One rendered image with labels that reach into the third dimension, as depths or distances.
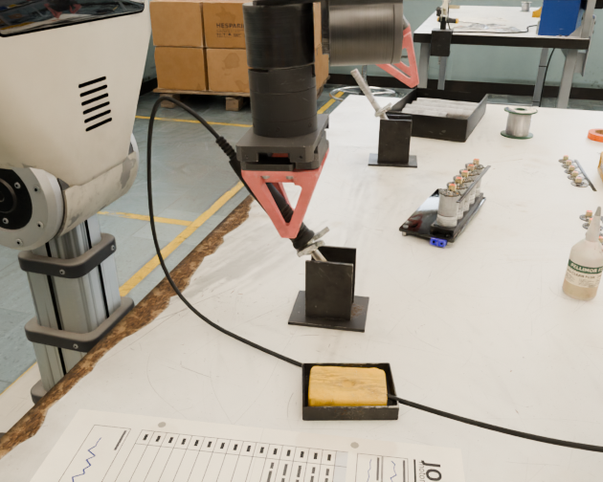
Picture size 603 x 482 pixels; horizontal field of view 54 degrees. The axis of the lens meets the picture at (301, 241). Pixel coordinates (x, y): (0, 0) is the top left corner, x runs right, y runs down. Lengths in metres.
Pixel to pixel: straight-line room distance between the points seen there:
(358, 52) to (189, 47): 4.05
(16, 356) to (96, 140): 1.22
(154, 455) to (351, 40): 0.34
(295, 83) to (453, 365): 0.28
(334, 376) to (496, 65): 4.80
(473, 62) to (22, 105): 4.68
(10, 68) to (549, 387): 0.61
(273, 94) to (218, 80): 3.97
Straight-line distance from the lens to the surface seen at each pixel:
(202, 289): 0.65
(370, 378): 0.50
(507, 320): 0.63
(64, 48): 0.79
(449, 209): 0.75
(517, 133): 1.23
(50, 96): 0.76
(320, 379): 0.50
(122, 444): 0.48
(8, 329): 2.11
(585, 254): 0.66
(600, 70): 5.29
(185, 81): 4.55
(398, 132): 1.01
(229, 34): 4.38
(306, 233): 0.56
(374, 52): 0.49
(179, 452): 0.47
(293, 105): 0.50
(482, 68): 5.22
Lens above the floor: 1.08
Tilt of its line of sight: 26 degrees down
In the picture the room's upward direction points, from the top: straight up
